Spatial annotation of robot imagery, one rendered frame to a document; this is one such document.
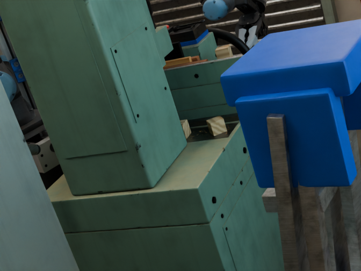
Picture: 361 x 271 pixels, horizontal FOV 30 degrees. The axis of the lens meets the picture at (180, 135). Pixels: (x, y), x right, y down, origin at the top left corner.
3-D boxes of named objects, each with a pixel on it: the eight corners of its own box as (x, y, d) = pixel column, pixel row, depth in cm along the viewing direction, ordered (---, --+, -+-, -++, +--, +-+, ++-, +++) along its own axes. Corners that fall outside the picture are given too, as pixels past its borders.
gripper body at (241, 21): (267, 40, 218) (271, 13, 224) (258, 22, 212) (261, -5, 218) (245, 44, 221) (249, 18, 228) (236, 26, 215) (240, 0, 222)
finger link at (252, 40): (260, 58, 212) (263, 36, 217) (254, 45, 207) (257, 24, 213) (251, 59, 213) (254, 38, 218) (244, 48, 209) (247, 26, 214)
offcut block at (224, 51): (233, 57, 186) (229, 44, 184) (231, 61, 183) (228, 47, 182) (221, 60, 187) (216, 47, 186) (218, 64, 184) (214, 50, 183)
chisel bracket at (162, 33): (175, 54, 180) (166, 24, 177) (156, 72, 169) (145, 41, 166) (152, 59, 184) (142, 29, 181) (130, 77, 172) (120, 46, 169)
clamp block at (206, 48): (222, 59, 199) (214, 30, 196) (208, 76, 188) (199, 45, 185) (178, 68, 206) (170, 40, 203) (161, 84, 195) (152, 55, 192)
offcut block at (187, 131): (191, 132, 171) (187, 119, 169) (186, 138, 167) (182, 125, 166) (178, 134, 172) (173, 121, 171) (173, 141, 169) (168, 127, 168)
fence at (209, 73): (267, 72, 164) (261, 51, 162) (266, 75, 163) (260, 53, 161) (68, 106, 191) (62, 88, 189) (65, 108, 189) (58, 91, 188)
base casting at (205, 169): (276, 114, 190) (268, 84, 187) (211, 223, 142) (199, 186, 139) (140, 133, 210) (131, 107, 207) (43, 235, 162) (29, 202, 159)
